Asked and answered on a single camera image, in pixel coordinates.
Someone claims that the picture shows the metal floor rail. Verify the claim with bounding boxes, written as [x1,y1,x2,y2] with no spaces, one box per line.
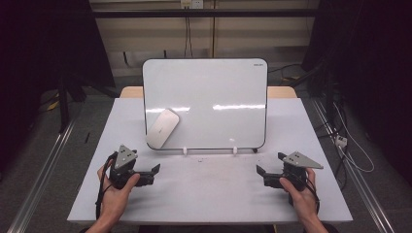
[6,117,80,233]
[310,96,396,233]

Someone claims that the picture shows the black metal stand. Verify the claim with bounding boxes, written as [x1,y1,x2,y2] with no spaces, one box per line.
[57,72,86,134]

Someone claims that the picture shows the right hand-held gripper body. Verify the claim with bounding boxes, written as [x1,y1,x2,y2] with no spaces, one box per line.
[279,150,325,192]

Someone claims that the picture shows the person's right hand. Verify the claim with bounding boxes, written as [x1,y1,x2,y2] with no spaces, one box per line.
[279,167,321,225]

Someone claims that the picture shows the black floor cable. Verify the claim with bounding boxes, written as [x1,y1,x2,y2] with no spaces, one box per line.
[267,62,303,83]

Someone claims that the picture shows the hand-held gripper black cable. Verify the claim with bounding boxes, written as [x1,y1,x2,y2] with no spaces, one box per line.
[94,151,119,221]
[304,176,321,215]

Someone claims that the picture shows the person's left hand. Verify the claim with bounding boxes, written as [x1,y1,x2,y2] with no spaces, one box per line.
[96,160,141,221]

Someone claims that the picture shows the right hand-held gripper black cable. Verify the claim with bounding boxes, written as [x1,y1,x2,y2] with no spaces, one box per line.
[304,176,321,215]

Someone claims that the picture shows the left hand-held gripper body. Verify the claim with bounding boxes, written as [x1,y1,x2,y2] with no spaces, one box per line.
[108,144,144,190]

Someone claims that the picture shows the black horizontal bar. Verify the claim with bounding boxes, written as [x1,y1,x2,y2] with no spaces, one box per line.
[91,8,321,19]

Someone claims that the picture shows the white cable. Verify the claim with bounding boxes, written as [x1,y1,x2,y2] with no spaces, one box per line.
[332,102,376,174]

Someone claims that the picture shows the black hanging cables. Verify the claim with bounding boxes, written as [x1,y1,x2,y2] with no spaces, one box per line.
[184,8,194,59]

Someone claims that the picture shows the white power adapter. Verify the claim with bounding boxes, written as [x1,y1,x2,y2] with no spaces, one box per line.
[334,135,349,149]

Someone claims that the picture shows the left hand-held gripper black cable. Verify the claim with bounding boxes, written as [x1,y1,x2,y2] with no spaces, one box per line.
[94,151,119,221]

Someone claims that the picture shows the white whiteboard eraser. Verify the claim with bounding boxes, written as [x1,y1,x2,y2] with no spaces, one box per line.
[145,108,181,150]

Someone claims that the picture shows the white wall outlet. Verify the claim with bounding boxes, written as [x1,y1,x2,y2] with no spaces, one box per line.
[180,0,205,10]

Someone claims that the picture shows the black curtain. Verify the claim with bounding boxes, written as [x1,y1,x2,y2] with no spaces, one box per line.
[0,0,117,169]
[300,0,412,178]

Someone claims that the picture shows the white whiteboard with dark frame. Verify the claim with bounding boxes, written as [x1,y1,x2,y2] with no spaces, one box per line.
[142,57,269,151]

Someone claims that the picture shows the wooden table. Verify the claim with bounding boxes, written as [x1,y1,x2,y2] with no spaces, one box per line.
[120,85,297,99]

